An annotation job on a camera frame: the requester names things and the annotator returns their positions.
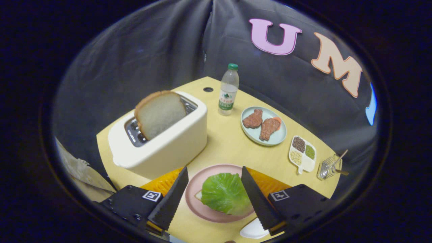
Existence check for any thin light wooden utensil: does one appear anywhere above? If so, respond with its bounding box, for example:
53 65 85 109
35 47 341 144
332 150 348 166

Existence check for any green lettuce leaf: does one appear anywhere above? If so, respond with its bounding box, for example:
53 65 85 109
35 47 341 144
201 172 253 216

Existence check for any brown meat patty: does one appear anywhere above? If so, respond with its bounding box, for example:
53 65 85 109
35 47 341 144
242 109 263 129
259 118 281 141

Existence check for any clear water bottle green cap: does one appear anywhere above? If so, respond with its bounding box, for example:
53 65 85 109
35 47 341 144
218 63 240 116

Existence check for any person's beige clothing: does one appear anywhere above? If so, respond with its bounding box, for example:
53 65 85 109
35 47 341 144
56 138 117 203

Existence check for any pink plate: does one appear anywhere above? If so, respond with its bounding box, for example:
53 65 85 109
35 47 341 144
185 164 257 223

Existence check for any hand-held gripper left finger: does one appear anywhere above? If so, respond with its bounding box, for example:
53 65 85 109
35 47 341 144
93 166 189 237

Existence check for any white plate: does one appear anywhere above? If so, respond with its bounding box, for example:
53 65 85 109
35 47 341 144
240 217 270 239

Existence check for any plain bread slice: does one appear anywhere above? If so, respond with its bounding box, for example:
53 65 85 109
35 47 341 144
134 90 187 141

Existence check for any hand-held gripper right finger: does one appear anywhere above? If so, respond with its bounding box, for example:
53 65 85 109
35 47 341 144
241 165 334 236

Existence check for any cream toaster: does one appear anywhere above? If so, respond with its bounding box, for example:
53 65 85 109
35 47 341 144
108 90 208 180

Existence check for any white divided dish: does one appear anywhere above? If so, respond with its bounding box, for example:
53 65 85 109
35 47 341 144
289 135 317 174

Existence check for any pile of dark seeds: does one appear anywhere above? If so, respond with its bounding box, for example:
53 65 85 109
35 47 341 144
292 136 306 153

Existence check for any wire cutlery basket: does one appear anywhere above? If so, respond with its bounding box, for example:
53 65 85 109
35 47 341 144
317 155 342 180

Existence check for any light blue plate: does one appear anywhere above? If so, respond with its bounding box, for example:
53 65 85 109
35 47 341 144
241 106 287 146

